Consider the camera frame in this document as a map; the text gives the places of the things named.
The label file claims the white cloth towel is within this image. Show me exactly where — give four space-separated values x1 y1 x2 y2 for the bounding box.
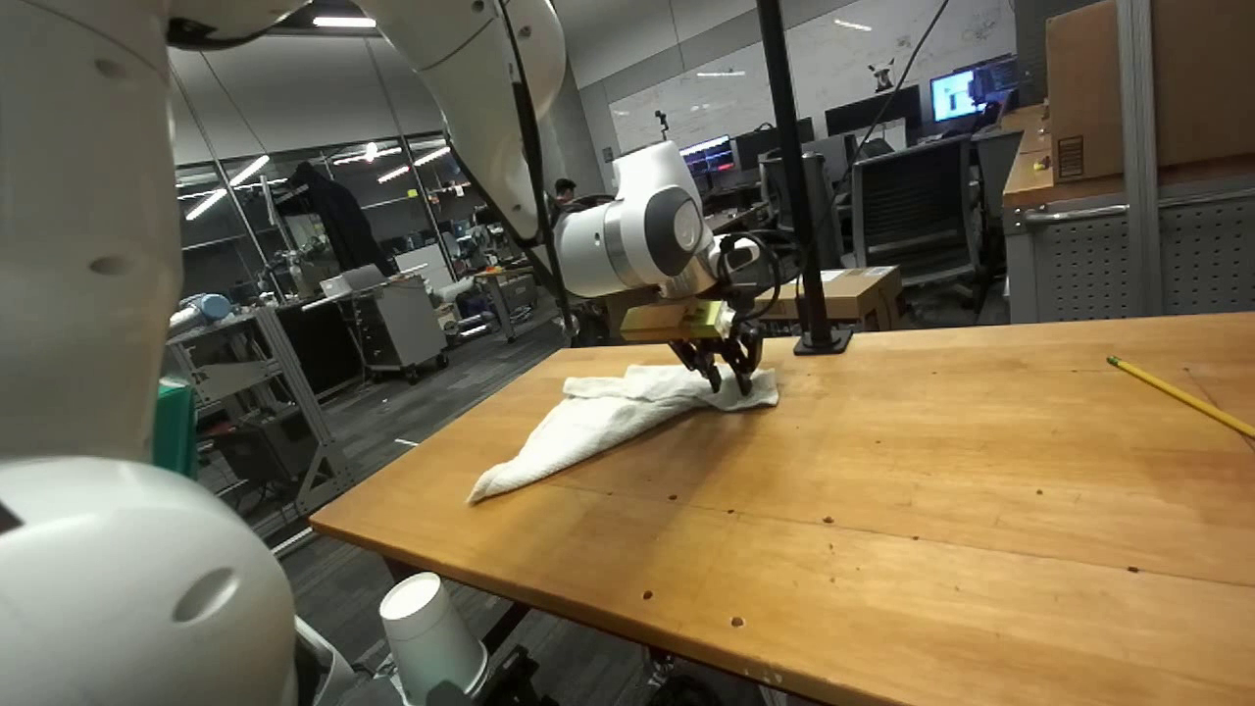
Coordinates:
467 359 784 509

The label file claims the yellow pencil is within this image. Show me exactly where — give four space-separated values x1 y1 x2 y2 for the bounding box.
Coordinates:
1103 354 1255 444

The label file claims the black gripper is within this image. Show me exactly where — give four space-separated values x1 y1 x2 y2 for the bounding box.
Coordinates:
668 321 769 398

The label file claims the white machine cart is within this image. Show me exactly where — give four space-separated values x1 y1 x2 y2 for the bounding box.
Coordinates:
348 271 450 379

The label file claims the grey perforated cabinet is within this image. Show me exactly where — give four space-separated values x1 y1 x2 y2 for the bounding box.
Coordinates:
999 160 1255 325

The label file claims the grey metal shelf rack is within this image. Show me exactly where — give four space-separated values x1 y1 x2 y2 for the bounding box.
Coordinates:
168 300 354 534

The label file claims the dark unlit monitor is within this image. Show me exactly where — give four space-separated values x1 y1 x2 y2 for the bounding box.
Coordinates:
825 86 924 142

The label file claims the white paper cup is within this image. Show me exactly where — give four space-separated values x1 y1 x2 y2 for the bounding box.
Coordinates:
378 567 495 701

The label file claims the tan wrist camera mount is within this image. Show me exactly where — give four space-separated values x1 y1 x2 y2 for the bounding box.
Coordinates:
617 296 740 350

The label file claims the lit blue computer monitor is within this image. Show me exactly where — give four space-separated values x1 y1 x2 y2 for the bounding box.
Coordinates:
924 53 1022 128

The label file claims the grey metal post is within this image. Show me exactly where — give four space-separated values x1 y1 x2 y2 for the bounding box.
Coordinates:
1112 0 1167 316

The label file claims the small lit computer monitor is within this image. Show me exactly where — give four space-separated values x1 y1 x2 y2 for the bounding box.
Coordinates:
680 133 745 185

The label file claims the low wooden table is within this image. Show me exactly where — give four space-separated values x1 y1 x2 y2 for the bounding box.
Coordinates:
761 262 904 329

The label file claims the black office chair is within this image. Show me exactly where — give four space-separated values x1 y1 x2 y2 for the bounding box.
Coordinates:
851 133 987 295

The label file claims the person in dark clothing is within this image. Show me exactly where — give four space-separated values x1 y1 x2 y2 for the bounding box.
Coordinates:
281 156 383 275

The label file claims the long ceiling light strip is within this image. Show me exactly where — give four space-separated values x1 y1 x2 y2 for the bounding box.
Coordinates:
182 151 274 224

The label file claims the green plastic object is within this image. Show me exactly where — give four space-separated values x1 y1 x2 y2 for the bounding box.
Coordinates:
153 377 202 478

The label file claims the black pole stand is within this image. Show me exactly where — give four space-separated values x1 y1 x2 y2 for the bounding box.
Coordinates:
752 0 856 359

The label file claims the large cardboard box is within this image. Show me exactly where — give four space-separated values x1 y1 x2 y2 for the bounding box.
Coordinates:
1038 0 1255 185

